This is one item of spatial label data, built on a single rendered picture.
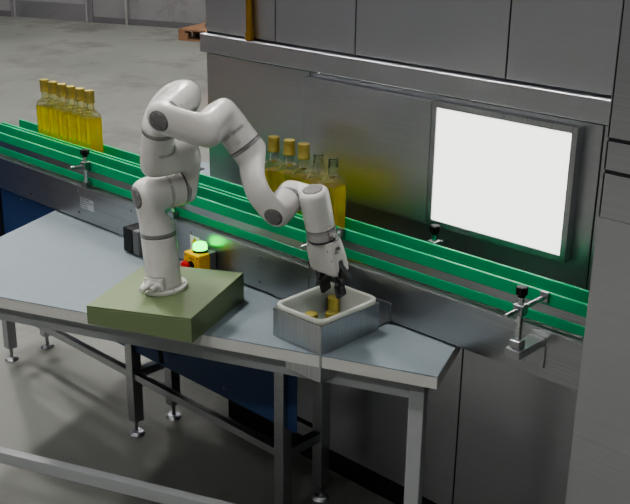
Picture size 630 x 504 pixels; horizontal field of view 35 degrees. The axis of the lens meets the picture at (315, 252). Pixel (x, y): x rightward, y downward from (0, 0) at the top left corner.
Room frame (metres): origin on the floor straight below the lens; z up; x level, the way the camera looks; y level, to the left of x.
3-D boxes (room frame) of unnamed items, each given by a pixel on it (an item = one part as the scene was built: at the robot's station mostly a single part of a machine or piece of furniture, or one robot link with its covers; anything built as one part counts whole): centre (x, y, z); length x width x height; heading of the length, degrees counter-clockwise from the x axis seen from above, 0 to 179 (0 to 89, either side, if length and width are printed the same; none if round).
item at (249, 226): (3.18, 0.64, 0.93); 1.75 x 0.01 x 0.08; 47
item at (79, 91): (3.54, 0.84, 1.02); 0.06 x 0.06 x 0.28; 47
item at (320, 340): (2.43, -0.05, 0.79); 0.27 x 0.17 x 0.08; 137
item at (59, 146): (3.23, 0.59, 0.93); 1.75 x 0.01 x 0.08; 47
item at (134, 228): (3.00, 0.55, 0.79); 0.08 x 0.08 x 0.08; 47
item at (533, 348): (2.12, -0.48, 0.90); 0.17 x 0.05 x 0.23; 137
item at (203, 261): (2.81, 0.34, 0.79); 0.07 x 0.07 x 0.07; 47
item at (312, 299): (2.41, -0.03, 0.80); 0.22 x 0.17 x 0.09; 137
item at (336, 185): (2.70, -0.05, 0.99); 0.06 x 0.06 x 0.21; 47
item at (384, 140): (2.65, -0.30, 1.15); 0.90 x 0.03 x 0.34; 47
